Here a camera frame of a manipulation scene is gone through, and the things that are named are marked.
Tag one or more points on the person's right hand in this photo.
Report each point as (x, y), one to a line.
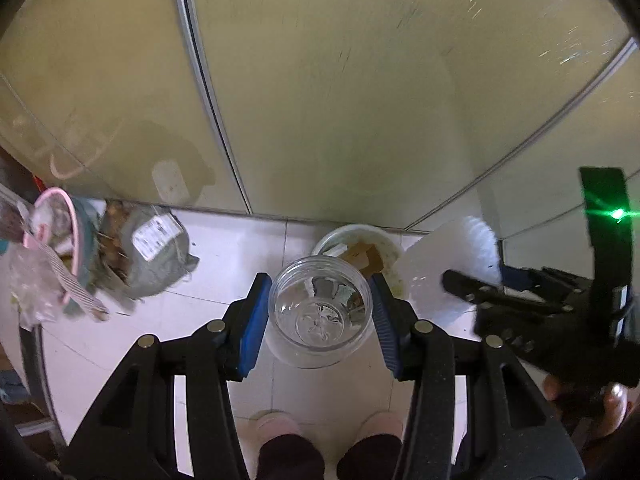
(616, 402)

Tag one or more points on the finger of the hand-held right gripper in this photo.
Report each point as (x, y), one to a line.
(517, 276)
(480, 292)

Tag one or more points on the brown cardboard sleeve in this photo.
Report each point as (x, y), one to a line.
(362, 257)

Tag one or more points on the clear plastic jar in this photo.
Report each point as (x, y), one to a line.
(317, 320)

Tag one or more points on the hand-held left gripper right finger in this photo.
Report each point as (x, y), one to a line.
(382, 330)

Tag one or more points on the pink slipper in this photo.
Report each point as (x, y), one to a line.
(382, 422)
(277, 422)

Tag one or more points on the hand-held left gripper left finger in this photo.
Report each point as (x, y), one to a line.
(252, 327)

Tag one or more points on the pink waste bin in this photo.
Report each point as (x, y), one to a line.
(75, 240)

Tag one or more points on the grey sack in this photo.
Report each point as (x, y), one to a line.
(155, 250)

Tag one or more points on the white bowl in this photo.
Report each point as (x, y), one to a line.
(395, 252)

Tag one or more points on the white foam fruit net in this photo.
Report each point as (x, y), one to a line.
(440, 255)

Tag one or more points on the person's right leg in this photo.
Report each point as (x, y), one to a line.
(370, 460)

